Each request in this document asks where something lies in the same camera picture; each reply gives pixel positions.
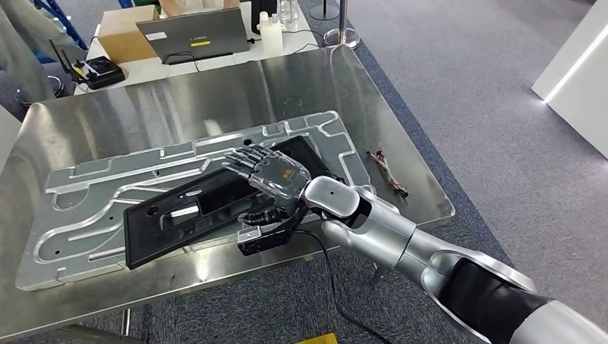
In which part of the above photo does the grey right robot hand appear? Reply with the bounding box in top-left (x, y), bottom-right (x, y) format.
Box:
top-left (220, 143), bottom-right (313, 227)

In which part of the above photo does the black plastic plate part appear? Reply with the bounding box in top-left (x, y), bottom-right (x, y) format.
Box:
top-left (123, 135), bottom-right (348, 271)

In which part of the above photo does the steel workbench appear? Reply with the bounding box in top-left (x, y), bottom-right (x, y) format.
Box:
top-left (0, 44), bottom-right (457, 344)

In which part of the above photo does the white plastic bottle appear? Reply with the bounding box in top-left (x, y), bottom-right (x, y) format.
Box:
top-left (258, 11), bottom-right (285, 56)

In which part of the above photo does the grey laptop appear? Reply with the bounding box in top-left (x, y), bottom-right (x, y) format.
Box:
top-left (135, 6), bottom-right (252, 67)

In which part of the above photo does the clear plastic bottle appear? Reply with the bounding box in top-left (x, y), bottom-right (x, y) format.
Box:
top-left (279, 0), bottom-right (300, 24)

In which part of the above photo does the white table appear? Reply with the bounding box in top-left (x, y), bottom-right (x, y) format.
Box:
top-left (73, 0), bottom-right (334, 97)

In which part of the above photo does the aluminium fixture plate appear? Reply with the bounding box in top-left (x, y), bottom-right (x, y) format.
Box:
top-left (14, 110), bottom-right (377, 292)

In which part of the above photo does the cardboard box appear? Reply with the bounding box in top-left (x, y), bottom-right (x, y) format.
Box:
top-left (158, 0), bottom-right (241, 17)
top-left (95, 4), bottom-right (161, 65)

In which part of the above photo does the black router with antennas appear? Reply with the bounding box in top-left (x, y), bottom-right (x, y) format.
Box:
top-left (48, 39), bottom-right (127, 91)

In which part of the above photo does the blue metal rack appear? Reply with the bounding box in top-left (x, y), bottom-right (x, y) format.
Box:
top-left (32, 0), bottom-right (90, 52)

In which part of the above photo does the person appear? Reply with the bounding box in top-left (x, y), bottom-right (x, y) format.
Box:
top-left (0, 0), bottom-right (90, 103)

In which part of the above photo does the white lit pillar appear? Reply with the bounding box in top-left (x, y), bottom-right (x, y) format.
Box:
top-left (531, 0), bottom-right (608, 161)

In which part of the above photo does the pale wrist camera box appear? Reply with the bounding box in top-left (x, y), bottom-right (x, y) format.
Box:
top-left (236, 204), bottom-right (310, 258)

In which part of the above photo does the brown wire bundle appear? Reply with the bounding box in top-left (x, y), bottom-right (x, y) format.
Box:
top-left (365, 148), bottom-right (410, 199)

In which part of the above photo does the black camera cable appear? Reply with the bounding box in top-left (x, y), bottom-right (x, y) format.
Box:
top-left (293, 229), bottom-right (394, 344)

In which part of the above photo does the chrome stanchion post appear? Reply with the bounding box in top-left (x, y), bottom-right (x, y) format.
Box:
top-left (324, 0), bottom-right (361, 49)
top-left (309, 0), bottom-right (341, 22)

